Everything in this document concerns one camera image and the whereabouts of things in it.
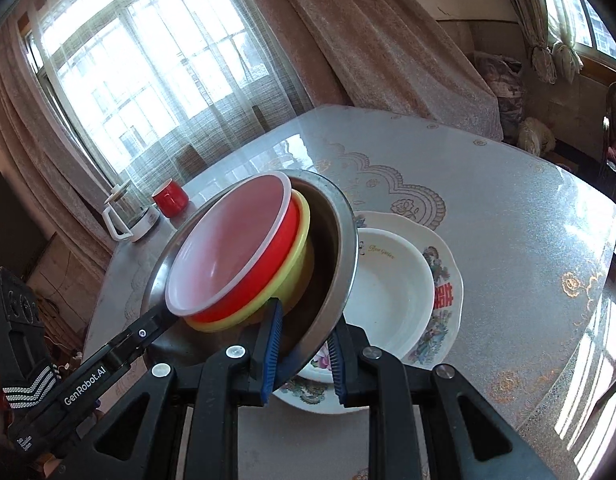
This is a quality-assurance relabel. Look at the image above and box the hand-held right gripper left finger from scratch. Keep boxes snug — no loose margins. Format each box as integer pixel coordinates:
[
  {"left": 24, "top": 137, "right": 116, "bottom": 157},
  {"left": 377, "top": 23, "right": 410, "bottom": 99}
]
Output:
[{"left": 75, "top": 297, "right": 284, "bottom": 480}]

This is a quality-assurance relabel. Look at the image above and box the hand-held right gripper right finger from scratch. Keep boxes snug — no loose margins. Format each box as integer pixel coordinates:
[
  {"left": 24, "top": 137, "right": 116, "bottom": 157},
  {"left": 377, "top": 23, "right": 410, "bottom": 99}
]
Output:
[{"left": 328, "top": 317, "right": 549, "bottom": 480}]

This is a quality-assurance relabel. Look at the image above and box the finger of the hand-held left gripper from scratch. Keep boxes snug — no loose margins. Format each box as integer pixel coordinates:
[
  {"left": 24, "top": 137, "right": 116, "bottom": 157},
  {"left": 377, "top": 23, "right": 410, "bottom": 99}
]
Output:
[{"left": 107, "top": 309, "right": 183, "bottom": 370}]

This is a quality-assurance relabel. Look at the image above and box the yellow plastic bowl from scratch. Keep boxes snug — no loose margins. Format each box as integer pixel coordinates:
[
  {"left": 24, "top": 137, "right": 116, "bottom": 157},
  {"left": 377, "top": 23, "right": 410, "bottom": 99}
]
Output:
[{"left": 183, "top": 187, "right": 316, "bottom": 334}]

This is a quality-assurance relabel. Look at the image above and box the plain white deep plate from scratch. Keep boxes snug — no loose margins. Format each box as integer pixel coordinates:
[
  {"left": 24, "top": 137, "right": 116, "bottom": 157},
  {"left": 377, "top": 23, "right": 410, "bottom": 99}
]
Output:
[{"left": 333, "top": 227, "right": 435, "bottom": 361}]

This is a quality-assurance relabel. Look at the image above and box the large stainless steel bowl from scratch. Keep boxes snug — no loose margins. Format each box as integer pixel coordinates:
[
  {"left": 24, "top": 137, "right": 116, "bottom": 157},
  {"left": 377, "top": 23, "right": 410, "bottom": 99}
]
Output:
[{"left": 140, "top": 169, "right": 359, "bottom": 391}]

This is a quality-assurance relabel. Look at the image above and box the red bowl white inside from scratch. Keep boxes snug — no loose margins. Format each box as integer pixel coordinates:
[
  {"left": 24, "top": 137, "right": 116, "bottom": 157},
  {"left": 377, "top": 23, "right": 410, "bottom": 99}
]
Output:
[{"left": 164, "top": 171, "right": 301, "bottom": 324}]

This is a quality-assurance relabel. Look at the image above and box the white floral print plate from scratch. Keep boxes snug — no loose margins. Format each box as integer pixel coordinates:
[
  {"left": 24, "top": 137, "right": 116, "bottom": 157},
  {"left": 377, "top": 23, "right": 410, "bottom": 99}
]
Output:
[{"left": 273, "top": 210, "right": 464, "bottom": 413}]

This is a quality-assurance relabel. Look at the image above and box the person's left forearm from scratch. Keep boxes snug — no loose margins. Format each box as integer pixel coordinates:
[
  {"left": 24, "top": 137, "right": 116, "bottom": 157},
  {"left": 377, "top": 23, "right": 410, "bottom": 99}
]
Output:
[{"left": 2, "top": 362, "right": 64, "bottom": 409}]

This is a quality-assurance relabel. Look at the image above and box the red cup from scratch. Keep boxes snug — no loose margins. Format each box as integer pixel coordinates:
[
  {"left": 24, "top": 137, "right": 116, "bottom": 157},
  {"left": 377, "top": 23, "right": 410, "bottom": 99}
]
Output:
[{"left": 152, "top": 180, "right": 190, "bottom": 218}]

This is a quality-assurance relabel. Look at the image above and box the black television screen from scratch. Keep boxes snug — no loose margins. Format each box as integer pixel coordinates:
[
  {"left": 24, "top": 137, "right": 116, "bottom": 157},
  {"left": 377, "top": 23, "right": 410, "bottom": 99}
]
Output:
[{"left": 0, "top": 172, "right": 46, "bottom": 286}]

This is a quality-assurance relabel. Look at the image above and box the brown chair back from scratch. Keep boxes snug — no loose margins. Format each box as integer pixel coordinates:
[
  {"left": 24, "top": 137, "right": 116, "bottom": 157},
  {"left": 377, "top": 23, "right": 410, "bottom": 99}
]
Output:
[{"left": 175, "top": 142, "right": 201, "bottom": 178}]

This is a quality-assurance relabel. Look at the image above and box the narrow beige curtain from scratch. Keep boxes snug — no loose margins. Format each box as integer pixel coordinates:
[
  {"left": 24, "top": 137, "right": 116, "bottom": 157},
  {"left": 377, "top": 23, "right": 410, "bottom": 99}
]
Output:
[{"left": 0, "top": 25, "right": 119, "bottom": 261}]

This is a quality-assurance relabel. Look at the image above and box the sheer white curtain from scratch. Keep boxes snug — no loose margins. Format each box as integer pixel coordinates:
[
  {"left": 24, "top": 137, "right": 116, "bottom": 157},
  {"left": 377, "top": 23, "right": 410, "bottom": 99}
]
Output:
[{"left": 18, "top": 0, "right": 319, "bottom": 201}]

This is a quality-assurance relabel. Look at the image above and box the large white framed window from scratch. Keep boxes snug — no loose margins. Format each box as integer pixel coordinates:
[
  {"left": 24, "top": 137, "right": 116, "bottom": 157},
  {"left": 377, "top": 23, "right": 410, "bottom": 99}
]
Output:
[{"left": 23, "top": 0, "right": 274, "bottom": 171}]

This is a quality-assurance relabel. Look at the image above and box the cream plastic bag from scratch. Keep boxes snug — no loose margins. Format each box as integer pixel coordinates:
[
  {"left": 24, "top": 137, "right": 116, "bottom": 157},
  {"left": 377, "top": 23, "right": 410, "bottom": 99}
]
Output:
[{"left": 518, "top": 117, "right": 556, "bottom": 153}]

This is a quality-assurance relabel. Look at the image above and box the floral fabric bundle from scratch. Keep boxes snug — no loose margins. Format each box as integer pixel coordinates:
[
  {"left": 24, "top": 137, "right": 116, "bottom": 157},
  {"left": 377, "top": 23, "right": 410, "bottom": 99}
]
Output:
[{"left": 475, "top": 55, "right": 526, "bottom": 146}]

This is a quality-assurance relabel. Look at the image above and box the wide beige curtain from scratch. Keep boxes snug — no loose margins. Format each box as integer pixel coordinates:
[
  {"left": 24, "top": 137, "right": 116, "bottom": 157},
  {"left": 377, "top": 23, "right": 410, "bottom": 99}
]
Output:
[{"left": 248, "top": 0, "right": 504, "bottom": 143}]

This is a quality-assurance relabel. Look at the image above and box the tied beige curtain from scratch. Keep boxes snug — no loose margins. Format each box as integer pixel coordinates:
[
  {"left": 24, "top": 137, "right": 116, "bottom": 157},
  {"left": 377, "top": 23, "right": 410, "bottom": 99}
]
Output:
[{"left": 518, "top": 0, "right": 584, "bottom": 86}]

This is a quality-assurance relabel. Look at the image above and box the small side window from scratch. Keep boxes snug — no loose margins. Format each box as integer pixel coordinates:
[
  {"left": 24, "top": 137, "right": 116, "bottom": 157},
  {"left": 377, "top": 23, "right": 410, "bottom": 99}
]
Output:
[{"left": 538, "top": 0, "right": 616, "bottom": 66}]

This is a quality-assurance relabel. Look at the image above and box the glass pot white handle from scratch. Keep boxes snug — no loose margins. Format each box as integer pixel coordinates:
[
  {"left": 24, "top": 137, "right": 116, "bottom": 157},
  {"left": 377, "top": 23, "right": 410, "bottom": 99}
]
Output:
[{"left": 102, "top": 185, "right": 161, "bottom": 244}]

